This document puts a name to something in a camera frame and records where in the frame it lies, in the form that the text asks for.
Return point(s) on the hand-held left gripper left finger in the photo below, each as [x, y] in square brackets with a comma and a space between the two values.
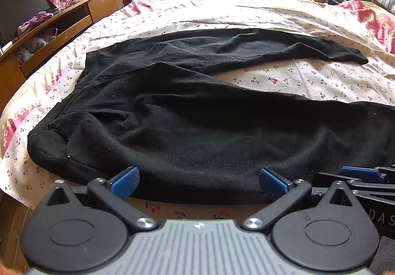
[125, 180]

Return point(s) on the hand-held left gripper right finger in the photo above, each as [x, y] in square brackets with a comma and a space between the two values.
[273, 184]

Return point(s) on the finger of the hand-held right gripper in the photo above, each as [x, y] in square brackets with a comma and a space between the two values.
[361, 173]
[345, 178]

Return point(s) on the black pants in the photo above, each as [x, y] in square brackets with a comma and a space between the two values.
[185, 126]

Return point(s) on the cherry print bedsheet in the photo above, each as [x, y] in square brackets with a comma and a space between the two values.
[308, 77]

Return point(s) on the pink floral quilt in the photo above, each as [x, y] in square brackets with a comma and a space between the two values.
[382, 24]

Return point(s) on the grey crumpled cloth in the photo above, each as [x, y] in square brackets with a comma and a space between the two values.
[34, 43]

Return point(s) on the wooden side cabinet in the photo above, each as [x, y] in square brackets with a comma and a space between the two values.
[101, 0]

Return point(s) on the purple cloth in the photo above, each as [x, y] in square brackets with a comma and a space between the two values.
[37, 20]

